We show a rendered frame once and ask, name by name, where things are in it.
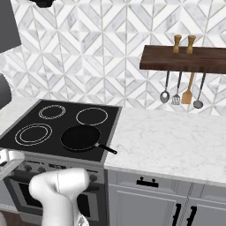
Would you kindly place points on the dark wooden wall shelf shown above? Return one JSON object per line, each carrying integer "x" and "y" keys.
{"x": 182, "y": 60}

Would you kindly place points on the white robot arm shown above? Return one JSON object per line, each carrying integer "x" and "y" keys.
{"x": 60, "y": 191}

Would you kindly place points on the hanging metal slotted spatula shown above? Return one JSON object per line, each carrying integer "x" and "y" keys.
{"x": 176, "y": 99}

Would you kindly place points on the grey drawer front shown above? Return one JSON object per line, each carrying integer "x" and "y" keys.
{"x": 126, "y": 179}
{"x": 214, "y": 194}

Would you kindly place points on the wooden salt grinder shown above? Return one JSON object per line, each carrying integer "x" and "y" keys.
{"x": 177, "y": 44}

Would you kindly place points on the hanging wooden spatula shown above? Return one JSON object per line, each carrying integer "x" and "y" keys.
{"x": 187, "y": 97}

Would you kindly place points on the dark grey range hood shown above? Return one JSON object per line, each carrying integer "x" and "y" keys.
{"x": 9, "y": 26}

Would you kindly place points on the grey cupboard door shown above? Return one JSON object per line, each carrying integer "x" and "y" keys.
{"x": 141, "y": 209}
{"x": 212, "y": 216}

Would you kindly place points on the black and steel stove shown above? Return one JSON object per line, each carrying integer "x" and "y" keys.
{"x": 70, "y": 117}

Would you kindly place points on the round dark stove knob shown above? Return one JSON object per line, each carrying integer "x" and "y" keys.
{"x": 28, "y": 168}
{"x": 41, "y": 169}
{"x": 93, "y": 178}

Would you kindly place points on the hanging metal ladle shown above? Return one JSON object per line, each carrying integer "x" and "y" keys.
{"x": 198, "y": 103}

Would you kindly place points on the hanging metal spoon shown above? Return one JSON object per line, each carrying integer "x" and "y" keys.
{"x": 164, "y": 96}

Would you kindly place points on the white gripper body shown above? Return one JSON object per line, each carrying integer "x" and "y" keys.
{"x": 11, "y": 156}

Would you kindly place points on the glass oven door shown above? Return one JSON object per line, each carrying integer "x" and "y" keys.
{"x": 92, "y": 206}

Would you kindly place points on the wooden pepper grinder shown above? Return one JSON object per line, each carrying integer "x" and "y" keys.
{"x": 190, "y": 44}

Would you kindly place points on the black frying pan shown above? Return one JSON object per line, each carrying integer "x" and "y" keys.
{"x": 80, "y": 137}

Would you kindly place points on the dark grey rounded object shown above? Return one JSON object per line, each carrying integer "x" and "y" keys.
{"x": 4, "y": 91}

